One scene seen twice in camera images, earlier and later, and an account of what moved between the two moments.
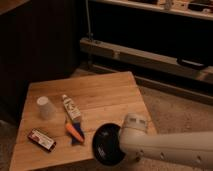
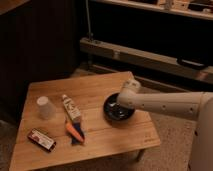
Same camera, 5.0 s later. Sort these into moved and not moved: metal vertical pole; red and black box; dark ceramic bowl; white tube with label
Moved: dark ceramic bowl
Not moved: metal vertical pole; red and black box; white tube with label
